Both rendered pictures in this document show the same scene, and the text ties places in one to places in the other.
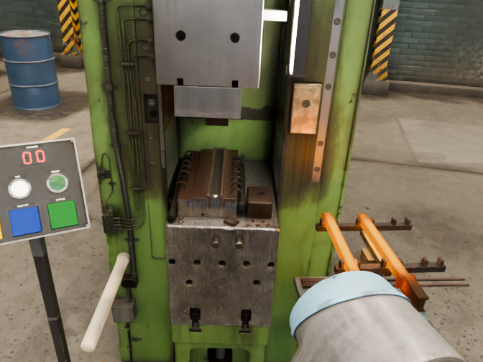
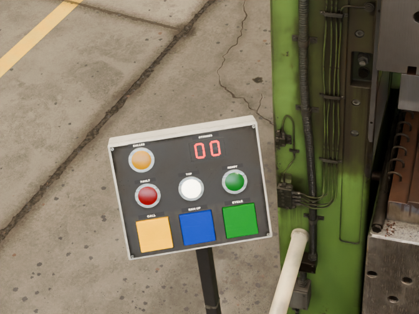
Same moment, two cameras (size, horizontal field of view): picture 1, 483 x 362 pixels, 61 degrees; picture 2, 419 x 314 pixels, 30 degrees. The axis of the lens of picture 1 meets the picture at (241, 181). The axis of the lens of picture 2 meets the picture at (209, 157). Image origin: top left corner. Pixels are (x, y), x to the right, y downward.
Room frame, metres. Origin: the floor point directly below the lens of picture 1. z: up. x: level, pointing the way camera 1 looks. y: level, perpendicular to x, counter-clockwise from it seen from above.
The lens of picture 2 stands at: (-0.06, 0.09, 2.39)
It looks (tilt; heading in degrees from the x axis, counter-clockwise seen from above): 45 degrees down; 24
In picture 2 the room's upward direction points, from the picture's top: 8 degrees counter-clockwise
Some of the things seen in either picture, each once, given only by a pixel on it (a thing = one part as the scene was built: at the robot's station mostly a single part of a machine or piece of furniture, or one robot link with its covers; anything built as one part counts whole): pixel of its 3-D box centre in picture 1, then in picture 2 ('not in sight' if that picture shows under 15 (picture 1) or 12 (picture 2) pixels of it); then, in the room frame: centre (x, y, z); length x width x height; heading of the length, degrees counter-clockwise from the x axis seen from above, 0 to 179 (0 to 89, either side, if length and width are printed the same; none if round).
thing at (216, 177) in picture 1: (218, 170); not in sight; (1.41, 0.09, 0.99); 0.42 x 0.05 x 0.01; 1
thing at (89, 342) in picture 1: (107, 298); (282, 299); (1.10, 0.45, 0.62); 0.44 x 0.05 x 0.05; 1
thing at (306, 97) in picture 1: (305, 108); not in sight; (1.34, -0.20, 1.27); 0.09 x 0.02 x 0.17; 91
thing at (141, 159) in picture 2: not in sight; (141, 159); (1.02, 0.74, 1.16); 0.05 x 0.03 x 0.04; 91
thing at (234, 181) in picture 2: (57, 182); (234, 181); (1.07, 0.55, 1.09); 0.05 x 0.03 x 0.04; 91
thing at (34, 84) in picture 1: (31, 70); not in sight; (5.21, 2.71, 0.44); 0.59 x 0.59 x 0.88
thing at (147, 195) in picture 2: not in sight; (148, 195); (0.99, 0.72, 1.09); 0.05 x 0.03 x 0.04; 91
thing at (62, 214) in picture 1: (62, 214); (240, 220); (1.03, 0.53, 1.01); 0.07 x 0.05 x 0.07; 116
